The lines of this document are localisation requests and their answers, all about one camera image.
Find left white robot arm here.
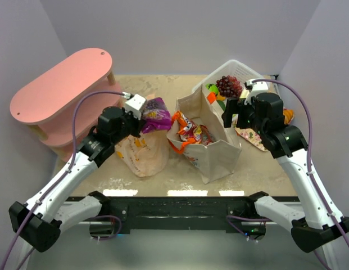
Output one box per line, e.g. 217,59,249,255
9,106,145,253

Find floral pattern tray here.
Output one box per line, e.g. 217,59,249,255
233,117,268,152

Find red snack bag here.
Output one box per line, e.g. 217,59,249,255
200,125,216,146

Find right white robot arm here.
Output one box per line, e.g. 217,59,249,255
222,93,349,253

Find dark green lime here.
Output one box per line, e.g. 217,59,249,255
217,100,226,111

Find purple snack bag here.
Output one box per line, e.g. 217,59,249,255
141,97,171,134

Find black base mount frame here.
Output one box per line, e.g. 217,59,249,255
64,191,300,236

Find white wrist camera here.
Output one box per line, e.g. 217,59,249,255
240,79,269,105
123,92,147,120

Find purple grape bunch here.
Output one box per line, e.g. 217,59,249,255
216,75,243,98

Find white plastic basket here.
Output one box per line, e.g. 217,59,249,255
191,60,264,98

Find orange star shaped toy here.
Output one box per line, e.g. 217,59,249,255
216,94,225,101

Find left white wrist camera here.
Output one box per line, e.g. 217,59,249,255
123,92,147,120

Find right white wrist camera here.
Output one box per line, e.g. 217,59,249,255
240,79,269,105

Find orange banana print plastic bag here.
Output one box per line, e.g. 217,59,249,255
115,131,170,177

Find green watermelon ball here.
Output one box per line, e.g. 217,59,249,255
206,84,219,96

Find orange yellow snack bag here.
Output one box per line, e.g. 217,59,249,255
172,111,202,143

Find orange bread toy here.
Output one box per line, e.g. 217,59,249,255
283,108,294,125

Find canvas tote bag orange handles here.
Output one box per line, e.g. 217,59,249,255
166,84,242,184

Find pink three tier shelf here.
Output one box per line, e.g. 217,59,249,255
10,48,124,161

